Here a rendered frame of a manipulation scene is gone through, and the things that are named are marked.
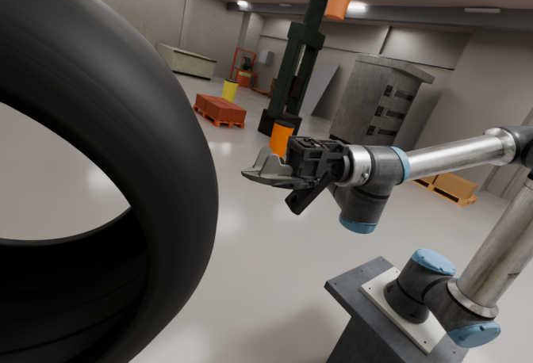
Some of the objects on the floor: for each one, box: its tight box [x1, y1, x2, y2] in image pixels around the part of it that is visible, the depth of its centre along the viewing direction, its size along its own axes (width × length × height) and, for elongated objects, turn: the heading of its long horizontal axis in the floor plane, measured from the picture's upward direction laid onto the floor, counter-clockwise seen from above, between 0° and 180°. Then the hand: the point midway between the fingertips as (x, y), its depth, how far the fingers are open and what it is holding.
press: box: [258, 0, 330, 139], centre depth 545 cm, size 81×96×294 cm
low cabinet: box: [156, 43, 217, 81], centre depth 1196 cm, size 191×236×89 cm
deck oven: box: [328, 53, 435, 147], centre depth 706 cm, size 173×133×228 cm
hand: (247, 176), depth 48 cm, fingers closed
